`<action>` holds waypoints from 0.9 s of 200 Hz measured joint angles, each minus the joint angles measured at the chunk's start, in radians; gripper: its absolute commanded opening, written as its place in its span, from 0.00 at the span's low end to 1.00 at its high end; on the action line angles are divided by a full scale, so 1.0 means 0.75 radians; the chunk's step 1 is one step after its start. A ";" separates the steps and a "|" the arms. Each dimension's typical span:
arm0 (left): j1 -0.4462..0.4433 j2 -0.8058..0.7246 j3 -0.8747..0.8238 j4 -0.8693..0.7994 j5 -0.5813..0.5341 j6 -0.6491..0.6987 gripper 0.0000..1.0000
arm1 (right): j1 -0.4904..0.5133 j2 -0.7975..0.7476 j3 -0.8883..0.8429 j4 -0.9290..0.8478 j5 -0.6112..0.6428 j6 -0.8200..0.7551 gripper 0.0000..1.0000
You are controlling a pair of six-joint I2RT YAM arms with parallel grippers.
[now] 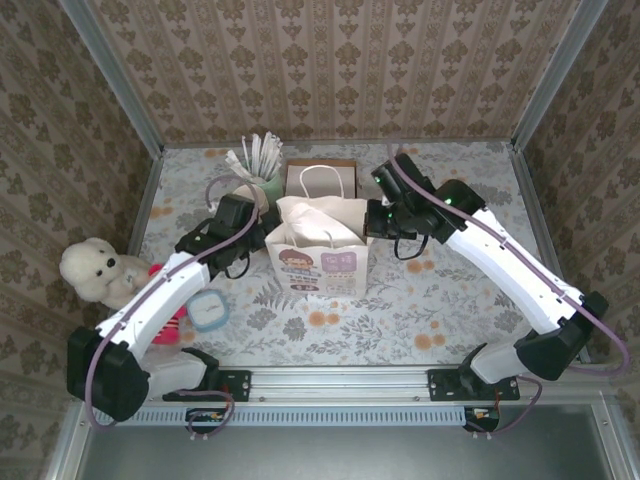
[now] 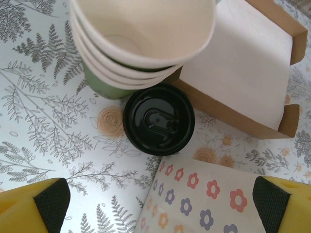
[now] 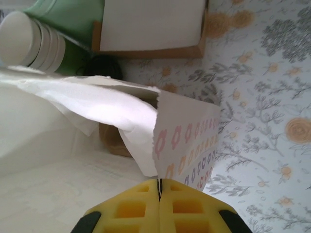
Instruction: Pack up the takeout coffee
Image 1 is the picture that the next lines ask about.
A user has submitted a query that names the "white printed paper bag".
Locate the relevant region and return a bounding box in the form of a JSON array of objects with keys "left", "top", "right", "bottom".
[{"left": 263, "top": 164, "right": 374, "bottom": 300}]

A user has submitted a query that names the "mint green straw holder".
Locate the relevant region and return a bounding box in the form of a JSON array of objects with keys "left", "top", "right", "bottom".
[{"left": 244, "top": 167, "right": 285, "bottom": 211}]

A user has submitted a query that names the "brown cardboard napkin box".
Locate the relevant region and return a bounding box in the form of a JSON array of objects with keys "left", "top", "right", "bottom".
[{"left": 284, "top": 158, "right": 361, "bottom": 199}]

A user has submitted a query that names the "floral table cover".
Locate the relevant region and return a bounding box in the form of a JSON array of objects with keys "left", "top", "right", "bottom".
[{"left": 112, "top": 141, "right": 576, "bottom": 370}]

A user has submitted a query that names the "red striped plush doll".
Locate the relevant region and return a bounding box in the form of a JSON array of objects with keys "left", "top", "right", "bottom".
[{"left": 147, "top": 262, "right": 187, "bottom": 346}]

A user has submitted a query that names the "white teddy bear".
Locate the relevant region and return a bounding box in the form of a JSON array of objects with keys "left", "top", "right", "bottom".
[{"left": 59, "top": 237, "right": 151, "bottom": 311}]

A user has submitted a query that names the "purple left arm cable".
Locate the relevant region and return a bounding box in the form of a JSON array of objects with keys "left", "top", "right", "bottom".
[{"left": 83, "top": 173, "right": 262, "bottom": 444}]

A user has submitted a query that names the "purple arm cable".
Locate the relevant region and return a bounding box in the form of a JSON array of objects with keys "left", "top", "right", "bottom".
[
  {"left": 387, "top": 142, "right": 631, "bottom": 441},
  {"left": 83, "top": 173, "right": 262, "bottom": 444}
]

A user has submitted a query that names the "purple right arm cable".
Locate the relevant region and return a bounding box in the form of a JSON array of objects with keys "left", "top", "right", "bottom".
[{"left": 387, "top": 142, "right": 631, "bottom": 441}]

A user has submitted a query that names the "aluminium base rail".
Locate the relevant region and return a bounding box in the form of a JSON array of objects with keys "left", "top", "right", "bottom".
[{"left": 74, "top": 367, "right": 606, "bottom": 404}]

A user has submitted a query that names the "aluminium frame post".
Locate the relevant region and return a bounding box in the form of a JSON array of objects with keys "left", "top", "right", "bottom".
[
  {"left": 510, "top": 0, "right": 610, "bottom": 151},
  {"left": 58, "top": 0, "right": 165, "bottom": 157}
]

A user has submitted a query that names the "slotted grey cable duct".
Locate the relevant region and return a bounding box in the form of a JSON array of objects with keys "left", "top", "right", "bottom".
[{"left": 91, "top": 405, "right": 464, "bottom": 428}]

